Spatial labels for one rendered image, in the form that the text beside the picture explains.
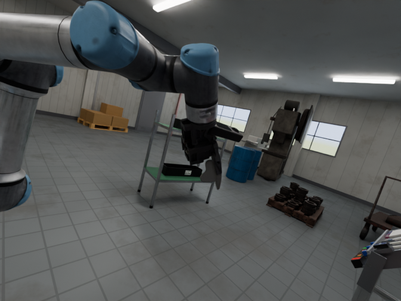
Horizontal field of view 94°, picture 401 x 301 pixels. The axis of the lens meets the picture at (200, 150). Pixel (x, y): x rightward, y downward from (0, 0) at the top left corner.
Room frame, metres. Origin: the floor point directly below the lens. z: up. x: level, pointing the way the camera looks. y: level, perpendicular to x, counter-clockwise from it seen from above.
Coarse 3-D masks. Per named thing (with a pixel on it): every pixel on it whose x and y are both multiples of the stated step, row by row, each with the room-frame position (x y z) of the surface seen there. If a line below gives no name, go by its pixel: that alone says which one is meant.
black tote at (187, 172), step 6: (162, 168) 2.29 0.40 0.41; (168, 168) 2.23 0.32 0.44; (174, 168) 2.28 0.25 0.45; (180, 168) 2.34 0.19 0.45; (186, 168) 2.40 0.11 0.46; (192, 168) 2.67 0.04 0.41; (198, 168) 2.64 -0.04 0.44; (168, 174) 2.24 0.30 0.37; (174, 174) 2.30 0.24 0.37; (180, 174) 2.35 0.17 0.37; (186, 174) 2.41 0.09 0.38; (192, 174) 2.48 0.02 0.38; (198, 174) 2.54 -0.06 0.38
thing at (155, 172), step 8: (152, 128) 2.34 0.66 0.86; (168, 128) 2.02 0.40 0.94; (176, 128) 2.14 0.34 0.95; (152, 136) 2.33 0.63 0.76; (168, 136) 2.00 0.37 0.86; (224, 144) 2.56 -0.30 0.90; (144, 168) 2.30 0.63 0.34; (152, 168) 2.35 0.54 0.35; (160, 168) 2.00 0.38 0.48; (152, 176) 2.10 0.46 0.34; (160, 176) 2.02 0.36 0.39; (168, 176) 2.22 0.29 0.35; (176, 176) 2.31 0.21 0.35; (184, 176) 2.40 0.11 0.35; (192, 184) 2.88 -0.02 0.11; (152, 200) 2.00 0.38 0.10; (208, 200) 2.56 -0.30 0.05
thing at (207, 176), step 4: (208, 160) 0.49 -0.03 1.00; (208, 164) 0.49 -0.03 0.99; (212, 164) 0.50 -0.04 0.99; (208, 168) 0.49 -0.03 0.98; (212, 168) 0.49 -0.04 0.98; (204, 172) 0.49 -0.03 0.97; (208, 172) 0.49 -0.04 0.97; (212, 172) 0.49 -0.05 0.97; (200, 176) 0.48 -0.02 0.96; (204, 176) 0.48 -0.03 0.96; (208, 176) 0.49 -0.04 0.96; (212, 176) 0.49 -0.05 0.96; (216, 176) 0.49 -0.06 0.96; (220, 176) 0.49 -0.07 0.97; (204, 180) 0.48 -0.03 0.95; (208, 180) 0.49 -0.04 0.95; (212, 180) 0.49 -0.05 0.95; (216, 180) 0.49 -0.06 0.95; (220, 180) 0.50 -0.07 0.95; (216, 184) 0.51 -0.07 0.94; (220, 184) 0.51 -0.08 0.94
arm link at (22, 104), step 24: (0, 72) 0.45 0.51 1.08; (24, 72) 0.47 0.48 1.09; (48, 72) 0.52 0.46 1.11; (0, 96) 0.48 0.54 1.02; (24, 96) 0.50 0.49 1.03; (0, 120) 0.48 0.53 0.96; (24, 120) 0.51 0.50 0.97; (0, 144) 0.48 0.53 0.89; (24, 144) 0.53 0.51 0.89; (0, 168) 0.49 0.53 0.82; (0, 192) 0.49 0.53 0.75; (24, 192) 0.56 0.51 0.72
